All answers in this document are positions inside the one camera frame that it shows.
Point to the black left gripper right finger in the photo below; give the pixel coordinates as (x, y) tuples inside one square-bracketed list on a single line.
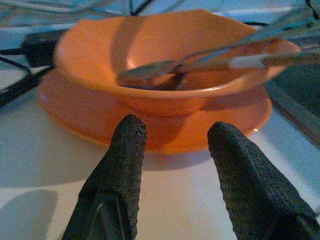
[(250, 187)]

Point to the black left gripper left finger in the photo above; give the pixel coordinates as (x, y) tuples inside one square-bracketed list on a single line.
[(117, 175)]

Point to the orange plastic plate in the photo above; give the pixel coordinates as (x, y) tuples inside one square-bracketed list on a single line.
[(75, 112)]

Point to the orange plastic bowl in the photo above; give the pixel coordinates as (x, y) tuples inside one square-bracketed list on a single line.
[(95, 50)]

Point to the metal fork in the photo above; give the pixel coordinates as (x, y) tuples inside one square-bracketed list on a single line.
[(287, 60)]

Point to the stainless steel sink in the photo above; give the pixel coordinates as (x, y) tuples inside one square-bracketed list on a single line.
[(300, 87)]

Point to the black power adapter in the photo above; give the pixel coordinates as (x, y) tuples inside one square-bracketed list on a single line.
[(40, 50)]

